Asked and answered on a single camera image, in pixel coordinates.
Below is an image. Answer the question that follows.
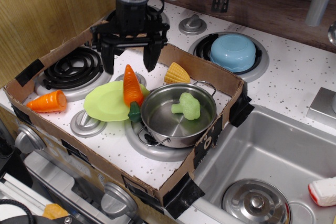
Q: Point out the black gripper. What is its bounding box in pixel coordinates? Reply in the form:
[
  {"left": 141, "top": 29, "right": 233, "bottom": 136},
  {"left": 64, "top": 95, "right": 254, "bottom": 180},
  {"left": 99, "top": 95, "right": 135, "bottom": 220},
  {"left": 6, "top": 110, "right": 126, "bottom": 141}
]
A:
[{"left": 90, "top": 0, "right": 170, "bottom": 74}]

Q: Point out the orange toy carrot green top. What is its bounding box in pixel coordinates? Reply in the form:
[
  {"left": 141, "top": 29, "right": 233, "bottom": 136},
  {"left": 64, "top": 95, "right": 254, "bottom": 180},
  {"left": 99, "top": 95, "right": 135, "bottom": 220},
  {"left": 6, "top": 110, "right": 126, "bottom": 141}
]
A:
[{"left": 123, "top": 65, "right": 144, "bottom": 122}]

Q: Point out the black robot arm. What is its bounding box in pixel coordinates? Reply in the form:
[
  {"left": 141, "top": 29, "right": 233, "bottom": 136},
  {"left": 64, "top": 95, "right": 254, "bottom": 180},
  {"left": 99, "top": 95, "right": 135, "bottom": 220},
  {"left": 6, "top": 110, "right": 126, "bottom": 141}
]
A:
[{"left": 90, "top": 0, "right": 170, "bottom": 74}]

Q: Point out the light green plastic plate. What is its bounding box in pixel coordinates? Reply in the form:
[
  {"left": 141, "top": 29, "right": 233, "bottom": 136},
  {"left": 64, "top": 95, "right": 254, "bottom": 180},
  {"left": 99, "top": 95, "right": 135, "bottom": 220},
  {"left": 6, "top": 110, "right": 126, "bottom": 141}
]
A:
[{"left": 83, "top": 81, "right": 141, "bottom": 122}]

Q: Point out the orange carrot half piece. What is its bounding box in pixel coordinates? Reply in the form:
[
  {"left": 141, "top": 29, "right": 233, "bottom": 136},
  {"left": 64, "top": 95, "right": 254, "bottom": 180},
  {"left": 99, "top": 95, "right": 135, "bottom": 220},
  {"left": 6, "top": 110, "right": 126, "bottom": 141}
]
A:
[{"left": 26, "top": 90, "right": 67, "bottom": 113}]

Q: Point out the silver stove knob centre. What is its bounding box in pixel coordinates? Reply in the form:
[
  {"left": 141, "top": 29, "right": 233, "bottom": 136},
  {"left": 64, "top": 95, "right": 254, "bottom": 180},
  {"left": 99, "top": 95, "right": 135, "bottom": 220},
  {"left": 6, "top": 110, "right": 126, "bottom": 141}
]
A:
[{"left": 115, "top": 72, "right": 147, "bottom": 87}]

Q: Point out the silver stove knob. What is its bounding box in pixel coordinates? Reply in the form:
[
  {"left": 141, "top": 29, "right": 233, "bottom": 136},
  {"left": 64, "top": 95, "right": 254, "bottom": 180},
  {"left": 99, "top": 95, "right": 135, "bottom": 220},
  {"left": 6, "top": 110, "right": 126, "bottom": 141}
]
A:
[
  {"left": 115, "top": 72, "right": 147, "bottom": 87},
  {"left": 178, "top": 14, "right": 207, "bottom": 35},
  {"left": 70, "top": 110, "right": 107, "bottom": 138}
]

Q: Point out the yellow toy corn piece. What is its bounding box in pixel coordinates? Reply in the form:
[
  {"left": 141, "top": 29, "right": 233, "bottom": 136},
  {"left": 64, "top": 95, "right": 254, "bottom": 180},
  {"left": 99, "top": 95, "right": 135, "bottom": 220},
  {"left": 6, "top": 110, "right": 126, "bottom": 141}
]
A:
[{"left": 164, "top": 62, "right": 191, "bottom": 84}]

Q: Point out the silver stove knob back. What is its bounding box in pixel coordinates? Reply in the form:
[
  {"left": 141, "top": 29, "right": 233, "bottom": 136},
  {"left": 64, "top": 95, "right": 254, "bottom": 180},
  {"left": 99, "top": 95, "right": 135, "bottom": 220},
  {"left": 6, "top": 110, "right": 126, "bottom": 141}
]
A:
[{"left": 178, "top": 14, "right": 207, "bottom": 35}]

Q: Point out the stainless steel pot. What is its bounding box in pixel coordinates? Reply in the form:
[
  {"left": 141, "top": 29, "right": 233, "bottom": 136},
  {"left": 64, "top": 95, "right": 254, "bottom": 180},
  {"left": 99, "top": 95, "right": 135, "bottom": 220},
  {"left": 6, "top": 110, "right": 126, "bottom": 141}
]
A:
[{"left": 141, "top": 81, "right": 217, "bottom": 148}]

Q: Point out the green toy broccoli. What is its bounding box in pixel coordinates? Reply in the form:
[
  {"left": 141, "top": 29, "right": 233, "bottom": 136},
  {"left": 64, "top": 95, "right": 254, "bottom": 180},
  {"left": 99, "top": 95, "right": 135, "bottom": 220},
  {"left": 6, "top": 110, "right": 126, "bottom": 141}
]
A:
[{"left": 171, "top": 92, "right": 201, "bottom": 121}]

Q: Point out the silver stove knob front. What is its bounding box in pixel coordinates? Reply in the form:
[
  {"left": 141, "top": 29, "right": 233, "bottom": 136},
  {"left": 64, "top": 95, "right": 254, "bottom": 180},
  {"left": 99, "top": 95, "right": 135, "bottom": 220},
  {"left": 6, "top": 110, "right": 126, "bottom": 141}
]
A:
[{"left": 70, "top": 110, "right": 107, "bottom": 138}]

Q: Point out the light blue plastic bowl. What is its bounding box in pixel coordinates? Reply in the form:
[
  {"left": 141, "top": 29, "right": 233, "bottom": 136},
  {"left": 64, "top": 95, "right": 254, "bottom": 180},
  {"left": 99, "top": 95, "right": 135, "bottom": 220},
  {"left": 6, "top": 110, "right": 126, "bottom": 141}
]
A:
[{"left": 210, "top": 34, "right": 256, "bottom": 73}]

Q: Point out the brown cardboard fence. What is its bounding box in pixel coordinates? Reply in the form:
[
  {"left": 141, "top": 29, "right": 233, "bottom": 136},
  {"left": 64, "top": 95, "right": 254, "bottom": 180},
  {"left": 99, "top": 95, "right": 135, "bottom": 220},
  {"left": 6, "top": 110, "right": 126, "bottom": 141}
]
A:
[{"left": 4, "top": 30, "right": 253, "bottom": 217}]

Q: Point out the silver oven knob left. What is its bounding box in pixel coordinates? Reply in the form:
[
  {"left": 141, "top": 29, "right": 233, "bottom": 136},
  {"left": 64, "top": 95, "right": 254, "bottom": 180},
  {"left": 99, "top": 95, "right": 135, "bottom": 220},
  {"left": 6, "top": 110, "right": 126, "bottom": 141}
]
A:
[{"left": 15, "top": 124, "right": 46, "bottom": 154}]

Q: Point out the silver oven knob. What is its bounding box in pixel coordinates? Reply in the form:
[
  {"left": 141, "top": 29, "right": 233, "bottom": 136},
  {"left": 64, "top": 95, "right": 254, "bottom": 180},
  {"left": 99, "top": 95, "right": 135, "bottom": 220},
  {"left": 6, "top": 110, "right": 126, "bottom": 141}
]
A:
[
  {"left": 15, "top": 124, "right": 46, "bottom": 154},
  {"left": 100, "top": 182, "right": 138, "bottom": 219}
]

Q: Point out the silver oven knob right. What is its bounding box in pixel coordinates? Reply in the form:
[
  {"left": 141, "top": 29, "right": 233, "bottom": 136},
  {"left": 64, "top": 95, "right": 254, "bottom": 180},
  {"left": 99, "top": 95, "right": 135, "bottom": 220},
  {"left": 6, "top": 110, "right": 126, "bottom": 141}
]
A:
[{"left": 100, "top": 182, "right": 138, "bottom": 219}]

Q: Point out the yellow toy piece bottom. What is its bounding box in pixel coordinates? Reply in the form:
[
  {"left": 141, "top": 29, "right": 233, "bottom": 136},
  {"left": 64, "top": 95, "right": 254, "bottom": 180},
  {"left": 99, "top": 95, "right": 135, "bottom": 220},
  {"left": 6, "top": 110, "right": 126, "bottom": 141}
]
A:
[{"left": 42, "top": 204, "right": 68, "bottom": 220}]

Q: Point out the silver faucet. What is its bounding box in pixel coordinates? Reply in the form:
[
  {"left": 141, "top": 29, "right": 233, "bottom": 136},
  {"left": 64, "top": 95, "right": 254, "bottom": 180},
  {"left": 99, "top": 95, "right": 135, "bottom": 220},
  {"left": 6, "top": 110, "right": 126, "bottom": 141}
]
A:
[{"left": 305, "top": 0, "right": 335, "bottom": 52}]

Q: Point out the stainless steel sink basin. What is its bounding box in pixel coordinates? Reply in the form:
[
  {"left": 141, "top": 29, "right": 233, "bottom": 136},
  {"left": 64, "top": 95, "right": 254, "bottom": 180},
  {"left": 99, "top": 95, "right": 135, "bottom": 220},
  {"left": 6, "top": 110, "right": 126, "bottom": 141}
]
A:
[{"left": 193, "top": 104, "right": 336, "bottom": 224}]

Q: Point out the steel pot lid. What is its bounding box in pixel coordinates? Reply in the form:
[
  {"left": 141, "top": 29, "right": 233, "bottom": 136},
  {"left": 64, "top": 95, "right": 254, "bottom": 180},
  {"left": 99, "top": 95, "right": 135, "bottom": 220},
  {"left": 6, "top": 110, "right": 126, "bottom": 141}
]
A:
[{"left": 221, "top": 179, "right": 291, "bottom": 223}]

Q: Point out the white and red toy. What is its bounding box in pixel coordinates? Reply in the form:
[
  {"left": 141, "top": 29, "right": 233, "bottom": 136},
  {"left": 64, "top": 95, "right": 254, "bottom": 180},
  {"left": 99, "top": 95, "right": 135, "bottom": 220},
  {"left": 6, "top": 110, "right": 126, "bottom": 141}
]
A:
[{"left": 308, "top": 177, "right": 335, "bottom": 207}]

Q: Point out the black cable bottom left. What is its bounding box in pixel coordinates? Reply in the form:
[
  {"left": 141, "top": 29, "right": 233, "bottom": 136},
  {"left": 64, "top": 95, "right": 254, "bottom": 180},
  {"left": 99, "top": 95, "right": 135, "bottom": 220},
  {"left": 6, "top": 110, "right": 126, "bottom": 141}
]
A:
[{"left": 0, "top": 199, "right": 35, "bottom": 224}]

